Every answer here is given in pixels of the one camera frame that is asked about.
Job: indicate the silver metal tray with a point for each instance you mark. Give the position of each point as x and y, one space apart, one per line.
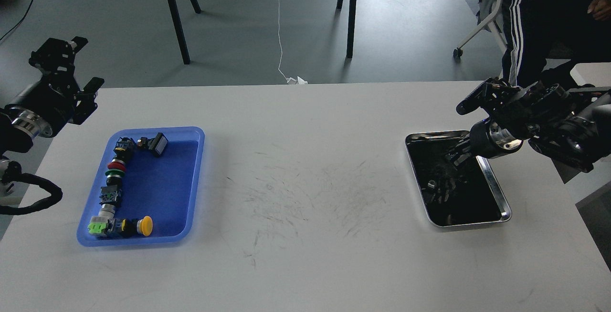
455 198

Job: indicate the green white switch block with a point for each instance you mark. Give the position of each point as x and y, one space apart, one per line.
99 224

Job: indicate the black green contact block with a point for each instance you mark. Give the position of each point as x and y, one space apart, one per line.
111 195

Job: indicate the person's second hand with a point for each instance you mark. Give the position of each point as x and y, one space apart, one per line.
600 10

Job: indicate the white office chair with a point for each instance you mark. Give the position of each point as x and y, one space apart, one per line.
488 17

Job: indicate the black square push button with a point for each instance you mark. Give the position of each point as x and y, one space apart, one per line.
156 145

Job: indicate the black table legs left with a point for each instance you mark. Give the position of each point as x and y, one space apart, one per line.
179 29

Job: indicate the blue plastic tray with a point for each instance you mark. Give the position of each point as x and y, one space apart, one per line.
163 188

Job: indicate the black table legs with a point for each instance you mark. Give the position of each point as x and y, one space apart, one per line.
348 11
179 29

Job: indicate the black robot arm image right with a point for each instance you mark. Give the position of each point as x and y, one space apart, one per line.
571 126

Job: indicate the yellow mushroom push button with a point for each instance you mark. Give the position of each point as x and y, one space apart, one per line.
133 227

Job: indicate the red green ringed button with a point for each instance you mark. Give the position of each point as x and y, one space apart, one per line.
115 171

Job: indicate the white side table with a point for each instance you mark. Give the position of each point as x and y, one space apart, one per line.
595 73

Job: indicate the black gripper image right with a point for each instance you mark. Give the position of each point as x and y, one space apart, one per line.
486 139

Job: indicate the black table legs right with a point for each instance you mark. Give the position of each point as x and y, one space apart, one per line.
348 11

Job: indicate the person in green shirt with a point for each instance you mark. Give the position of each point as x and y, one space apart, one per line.
532 27

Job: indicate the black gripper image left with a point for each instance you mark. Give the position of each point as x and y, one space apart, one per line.
56 97

